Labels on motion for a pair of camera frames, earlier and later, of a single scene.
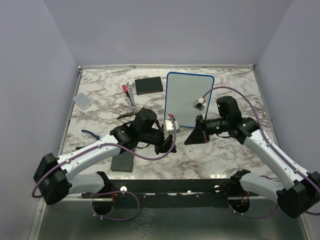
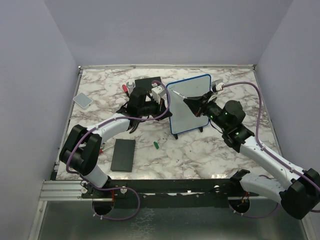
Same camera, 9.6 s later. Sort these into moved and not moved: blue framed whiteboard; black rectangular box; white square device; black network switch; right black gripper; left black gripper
Moved: left black gripper; right black gripper; blue framed whiteboard
Not moved: black rectangular box; black network switch; white square device
